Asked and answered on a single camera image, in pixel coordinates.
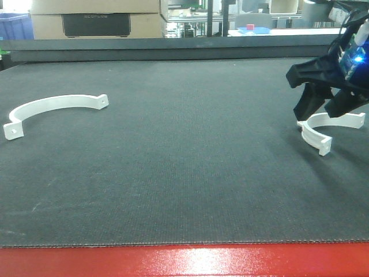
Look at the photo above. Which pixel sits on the white plastic bin on table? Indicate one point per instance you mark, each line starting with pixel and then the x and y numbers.
pixel 283 6

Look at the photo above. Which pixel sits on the blue tray with red cube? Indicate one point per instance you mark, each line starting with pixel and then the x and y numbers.
pixel 251 29

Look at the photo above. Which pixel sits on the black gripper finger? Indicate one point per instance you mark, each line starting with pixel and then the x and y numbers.
pixel 313 97
pixel 344 102

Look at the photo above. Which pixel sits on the lower cardboard box black label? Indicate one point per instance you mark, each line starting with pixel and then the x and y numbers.
pixel 98 26

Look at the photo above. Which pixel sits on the blue storage bin background left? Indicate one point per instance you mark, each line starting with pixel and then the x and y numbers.
pixel 16 26

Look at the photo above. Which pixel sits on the upper cardboard box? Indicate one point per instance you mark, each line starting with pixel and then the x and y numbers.
pixel 100 6

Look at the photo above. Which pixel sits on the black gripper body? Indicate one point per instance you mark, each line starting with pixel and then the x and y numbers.
pixel 345 65

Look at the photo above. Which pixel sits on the black raised table edge board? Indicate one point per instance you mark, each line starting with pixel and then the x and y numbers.
pixel 160 49

